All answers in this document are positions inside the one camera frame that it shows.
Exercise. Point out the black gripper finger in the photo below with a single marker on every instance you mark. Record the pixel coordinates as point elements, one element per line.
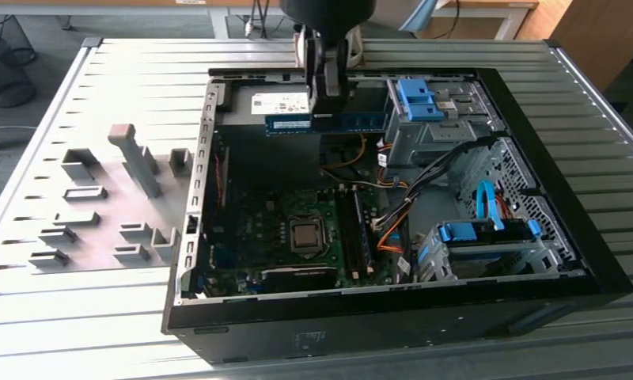
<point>309,63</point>
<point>333,79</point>

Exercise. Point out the green RAM stick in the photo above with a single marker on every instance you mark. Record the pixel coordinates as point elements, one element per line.
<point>289,124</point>

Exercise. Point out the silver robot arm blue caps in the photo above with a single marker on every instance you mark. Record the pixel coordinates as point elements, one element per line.
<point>418,20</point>

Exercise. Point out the black RAM slot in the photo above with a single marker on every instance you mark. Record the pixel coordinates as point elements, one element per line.
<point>346,233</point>

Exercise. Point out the installed black RAM stick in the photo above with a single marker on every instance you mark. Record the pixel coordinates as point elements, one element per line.
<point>363,233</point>

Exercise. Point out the blue plastic drive latch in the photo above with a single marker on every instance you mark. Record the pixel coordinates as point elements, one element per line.
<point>415,99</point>

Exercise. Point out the grey power supply unit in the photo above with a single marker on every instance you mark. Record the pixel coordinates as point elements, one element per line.
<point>242,109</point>

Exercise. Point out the grey metal drive cage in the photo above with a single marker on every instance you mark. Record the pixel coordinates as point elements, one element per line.
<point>442,134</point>

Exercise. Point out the wooden desk white legs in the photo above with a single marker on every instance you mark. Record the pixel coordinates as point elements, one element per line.
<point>511,23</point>

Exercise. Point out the green motherboard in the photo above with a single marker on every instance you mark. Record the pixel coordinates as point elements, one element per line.
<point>253,221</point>

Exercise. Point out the grey office table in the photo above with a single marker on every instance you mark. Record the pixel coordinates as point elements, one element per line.
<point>110,11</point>

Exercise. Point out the silver CPU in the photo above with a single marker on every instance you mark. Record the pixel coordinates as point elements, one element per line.
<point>305,236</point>

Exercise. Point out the CPU socket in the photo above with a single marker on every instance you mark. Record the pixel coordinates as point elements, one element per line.
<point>306,253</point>

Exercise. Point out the hard disk in blue carrier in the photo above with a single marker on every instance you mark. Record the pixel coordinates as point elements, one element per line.
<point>458,232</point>

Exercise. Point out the grey plastic parts rack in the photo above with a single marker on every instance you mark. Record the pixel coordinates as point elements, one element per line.
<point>110,186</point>

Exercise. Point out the black graphics card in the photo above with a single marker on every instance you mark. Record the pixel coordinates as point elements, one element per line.
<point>299,279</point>

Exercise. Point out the brown wooden cabinet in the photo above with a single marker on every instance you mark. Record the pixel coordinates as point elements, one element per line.
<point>601,35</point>

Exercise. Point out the grey metal disk bay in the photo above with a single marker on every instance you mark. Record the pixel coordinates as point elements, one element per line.
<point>527,257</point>

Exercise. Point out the black open PC case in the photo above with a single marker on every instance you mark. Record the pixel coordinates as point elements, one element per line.
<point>347,328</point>

